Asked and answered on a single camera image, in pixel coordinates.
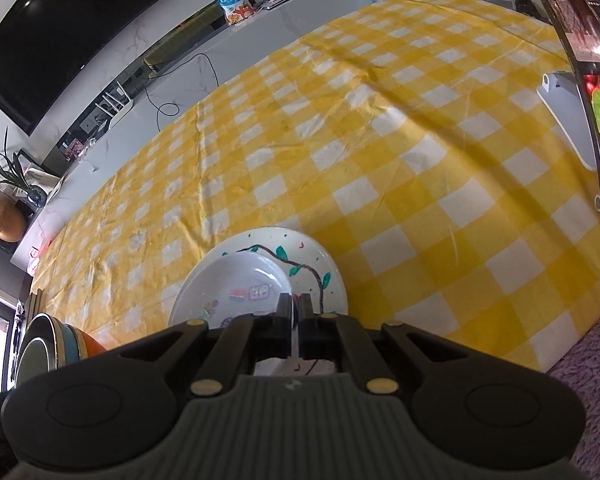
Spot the black cable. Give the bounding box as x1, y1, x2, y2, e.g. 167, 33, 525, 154
145, 52, 216, 116

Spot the white marble tv cabinet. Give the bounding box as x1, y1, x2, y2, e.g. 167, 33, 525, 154
10, 0, 371, 276

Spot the pale green bowl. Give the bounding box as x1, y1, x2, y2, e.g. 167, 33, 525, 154
15, 312, 61, 391

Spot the purple shaggy rug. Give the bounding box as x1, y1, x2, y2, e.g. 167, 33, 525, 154
547, 300, 600, 480

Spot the white router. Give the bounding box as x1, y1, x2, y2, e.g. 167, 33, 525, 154
96, 82, 133, 121

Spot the blue bowl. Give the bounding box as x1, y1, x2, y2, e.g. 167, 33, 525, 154
55, 322, 83, 363

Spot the grey phone stand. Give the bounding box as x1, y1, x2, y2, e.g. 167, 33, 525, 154
536, 71, 600, 215

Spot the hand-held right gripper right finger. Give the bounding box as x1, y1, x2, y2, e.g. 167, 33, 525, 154
299, 292, 476, 395

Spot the tablet on white stand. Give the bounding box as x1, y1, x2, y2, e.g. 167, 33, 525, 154
541, 0, 600, 201

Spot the orange bowl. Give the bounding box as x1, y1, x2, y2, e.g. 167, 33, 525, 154
72, 327, 101, 361

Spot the yellow checked tablecloth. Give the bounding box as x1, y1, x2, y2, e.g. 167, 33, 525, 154
30, 0, 600, 373

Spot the white fruit print plate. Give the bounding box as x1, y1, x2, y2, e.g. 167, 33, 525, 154
202, 227, 349, 376

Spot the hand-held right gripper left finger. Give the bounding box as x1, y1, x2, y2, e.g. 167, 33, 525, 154
120, 292, 296, 396

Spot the black television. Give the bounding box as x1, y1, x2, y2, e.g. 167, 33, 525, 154
0, 0, 168, 136

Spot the golden round vase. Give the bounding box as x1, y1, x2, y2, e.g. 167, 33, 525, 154
0, 199, 28, 243

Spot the green plant in glass vase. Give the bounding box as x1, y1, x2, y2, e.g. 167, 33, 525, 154
0, 127, 48, 206

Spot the small white dish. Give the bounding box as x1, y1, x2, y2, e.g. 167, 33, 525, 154
169, 251, 301, 361

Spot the blue snack bag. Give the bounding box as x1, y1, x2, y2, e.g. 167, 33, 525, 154
210, 0, 257, 26

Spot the stainless steel bowl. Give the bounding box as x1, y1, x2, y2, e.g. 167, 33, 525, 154
27, 311, 71, 366

